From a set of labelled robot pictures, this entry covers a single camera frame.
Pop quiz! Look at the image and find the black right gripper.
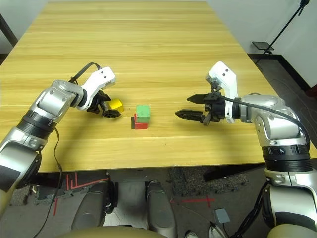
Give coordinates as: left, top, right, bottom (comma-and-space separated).
174, 92, 226, 126

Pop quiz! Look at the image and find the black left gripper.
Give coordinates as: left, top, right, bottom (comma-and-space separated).
87, 91, 121, 118

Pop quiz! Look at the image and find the yellow wooden block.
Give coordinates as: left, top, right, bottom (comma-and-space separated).
108, 98, 124, 113

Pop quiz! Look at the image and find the green wooden block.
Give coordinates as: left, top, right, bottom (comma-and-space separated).
135, 105, 151, 124

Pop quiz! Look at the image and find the red wooden block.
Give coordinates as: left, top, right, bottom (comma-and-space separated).
133, 113, 149, 130

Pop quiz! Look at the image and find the speckled rubber floor mat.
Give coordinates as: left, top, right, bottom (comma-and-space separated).
168, 167, 250, 196
9, 184, 75, 206

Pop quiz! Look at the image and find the black mat with red lines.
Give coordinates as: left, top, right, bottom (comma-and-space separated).
65, 172, 109, 191

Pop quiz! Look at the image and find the black tripod stand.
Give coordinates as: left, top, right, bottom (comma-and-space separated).
252, 0, 312, 57

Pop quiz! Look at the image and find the grey robot right leg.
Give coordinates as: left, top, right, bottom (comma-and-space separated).
146, 180, 178, 238

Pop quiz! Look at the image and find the grey robot leg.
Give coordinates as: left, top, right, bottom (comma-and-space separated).
71, 190, 109, 230
146, 180, 178, 238

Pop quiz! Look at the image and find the grey robot left leg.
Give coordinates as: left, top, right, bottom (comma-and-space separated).
71, 190, 109, 230

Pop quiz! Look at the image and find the grey foot pedal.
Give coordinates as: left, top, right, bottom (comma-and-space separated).
214, 208, 230, 223

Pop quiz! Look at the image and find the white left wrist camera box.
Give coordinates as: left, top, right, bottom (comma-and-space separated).
76, 66, 116, 111

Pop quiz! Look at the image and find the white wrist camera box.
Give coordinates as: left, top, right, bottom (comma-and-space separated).
76, 66, 116, 111
206, 61, 241, 124

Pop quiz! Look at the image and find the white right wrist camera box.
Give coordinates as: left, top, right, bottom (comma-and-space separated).
206, 61, 241, 124

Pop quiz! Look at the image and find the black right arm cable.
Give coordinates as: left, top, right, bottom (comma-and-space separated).
210, 81, 310, 154

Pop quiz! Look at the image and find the black floor cable bundle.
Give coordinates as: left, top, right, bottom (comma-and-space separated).
235, 183, 270, 238

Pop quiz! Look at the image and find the wooden side table black frame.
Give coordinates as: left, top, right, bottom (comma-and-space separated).
0, 12, 18, 48

